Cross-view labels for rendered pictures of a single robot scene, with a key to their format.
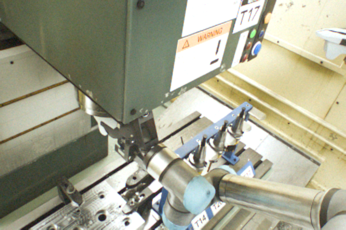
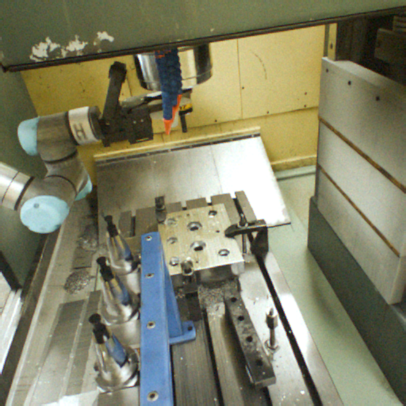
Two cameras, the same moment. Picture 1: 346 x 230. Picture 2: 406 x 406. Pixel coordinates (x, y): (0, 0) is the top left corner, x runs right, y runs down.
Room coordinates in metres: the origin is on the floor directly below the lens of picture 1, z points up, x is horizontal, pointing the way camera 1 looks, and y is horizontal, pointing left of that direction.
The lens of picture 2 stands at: (1.19, -0.33, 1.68)
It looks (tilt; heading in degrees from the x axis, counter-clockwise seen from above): 34 degrees down; 138
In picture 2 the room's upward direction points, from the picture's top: 8 degrees counter-clockwise
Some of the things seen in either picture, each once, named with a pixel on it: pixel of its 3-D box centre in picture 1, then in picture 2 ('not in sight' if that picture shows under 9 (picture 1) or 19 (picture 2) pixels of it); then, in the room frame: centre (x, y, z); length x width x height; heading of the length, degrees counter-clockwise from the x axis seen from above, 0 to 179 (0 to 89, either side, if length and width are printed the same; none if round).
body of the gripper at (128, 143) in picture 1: (140, 144); (124, 120); (0.52, 0.06, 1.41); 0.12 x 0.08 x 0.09; 53
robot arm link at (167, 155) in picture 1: (164, 163); (86, 125); (0.47, 0.00, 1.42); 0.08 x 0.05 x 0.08; 143
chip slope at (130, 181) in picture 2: not in sight; (189, 199); (0.06, 0.57, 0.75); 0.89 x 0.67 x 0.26; 52
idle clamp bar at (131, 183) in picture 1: (148, 170); (246, 337); (0.83, 0.05, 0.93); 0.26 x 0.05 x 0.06; 147
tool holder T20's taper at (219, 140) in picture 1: (221, 135); (113, 290); (0.77, -0.18, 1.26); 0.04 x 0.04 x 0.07
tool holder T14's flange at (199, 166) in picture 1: (198, 160); (124, 264); (0.68, -0.11, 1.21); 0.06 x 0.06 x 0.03
